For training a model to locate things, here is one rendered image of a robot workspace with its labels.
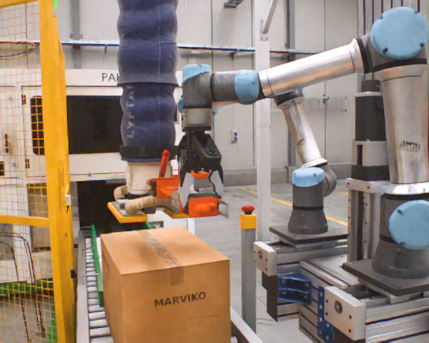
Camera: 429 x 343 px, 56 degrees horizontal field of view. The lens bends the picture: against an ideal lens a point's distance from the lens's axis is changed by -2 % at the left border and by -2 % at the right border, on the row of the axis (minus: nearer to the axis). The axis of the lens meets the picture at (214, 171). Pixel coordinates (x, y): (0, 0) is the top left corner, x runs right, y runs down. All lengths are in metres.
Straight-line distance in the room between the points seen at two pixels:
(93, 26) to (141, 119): 8.99
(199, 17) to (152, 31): 9.40
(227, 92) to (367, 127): 0.52
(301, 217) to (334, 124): 10.74
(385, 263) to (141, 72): 1.02
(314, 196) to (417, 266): 0.52
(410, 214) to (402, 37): 0.38
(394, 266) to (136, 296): 0.83
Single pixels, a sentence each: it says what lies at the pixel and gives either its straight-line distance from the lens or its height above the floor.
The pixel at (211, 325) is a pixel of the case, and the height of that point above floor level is 0.70.
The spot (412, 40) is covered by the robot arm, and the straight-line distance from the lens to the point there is 0.98.
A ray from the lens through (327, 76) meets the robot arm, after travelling 1.13.
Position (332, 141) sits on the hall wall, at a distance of 12.19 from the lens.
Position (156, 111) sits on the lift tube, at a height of 1.50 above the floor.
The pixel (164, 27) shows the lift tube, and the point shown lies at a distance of 1.59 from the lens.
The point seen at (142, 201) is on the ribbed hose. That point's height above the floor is 1.18.
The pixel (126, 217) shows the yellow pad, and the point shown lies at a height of 1.12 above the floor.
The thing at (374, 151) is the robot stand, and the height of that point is 1.34.
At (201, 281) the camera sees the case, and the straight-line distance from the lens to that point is 1.53.
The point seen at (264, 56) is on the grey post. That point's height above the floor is 2.22.
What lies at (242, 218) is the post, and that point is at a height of 0.98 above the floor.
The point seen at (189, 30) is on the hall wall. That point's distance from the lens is 10.80.
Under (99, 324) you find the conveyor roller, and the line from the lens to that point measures 2.08.
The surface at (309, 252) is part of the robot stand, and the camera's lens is 1.56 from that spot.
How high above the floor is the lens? 1.42
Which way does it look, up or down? 6 degrees down
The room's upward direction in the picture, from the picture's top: 1 degrees counter-clockwise
